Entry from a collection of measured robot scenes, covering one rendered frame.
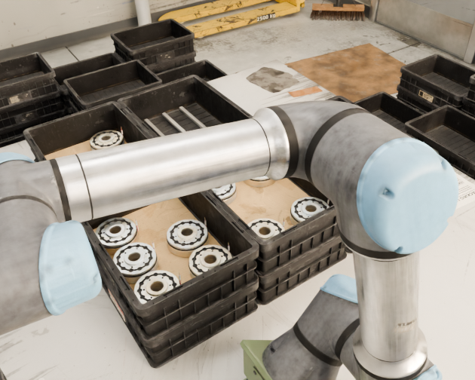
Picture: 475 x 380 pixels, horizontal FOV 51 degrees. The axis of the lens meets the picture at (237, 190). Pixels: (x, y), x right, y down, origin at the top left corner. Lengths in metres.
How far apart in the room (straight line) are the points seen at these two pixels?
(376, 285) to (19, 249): 0.44
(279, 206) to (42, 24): 3.40
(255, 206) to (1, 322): 0.98
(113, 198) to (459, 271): 1.09
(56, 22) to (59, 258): 4.11
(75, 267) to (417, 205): 0.35
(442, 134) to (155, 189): 2.14
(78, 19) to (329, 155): 4.05
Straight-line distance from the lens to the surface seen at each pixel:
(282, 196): 1.39
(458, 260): 1.50
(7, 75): 3.00
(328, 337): 0.96
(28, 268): 0.45
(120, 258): 1.22
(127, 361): 1.25
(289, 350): 0.99
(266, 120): 0.63
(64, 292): 0.45
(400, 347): 0.81
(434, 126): 2.62
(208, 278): 1.07
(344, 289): 0.94
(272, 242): 1.13
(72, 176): 0.55
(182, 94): 1.78
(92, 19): 4.59
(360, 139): 0.58
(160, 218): 1.35
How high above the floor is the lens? 1.74
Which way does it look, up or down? 40 degrees down
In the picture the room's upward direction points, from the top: 2 degrees counter-clockwise
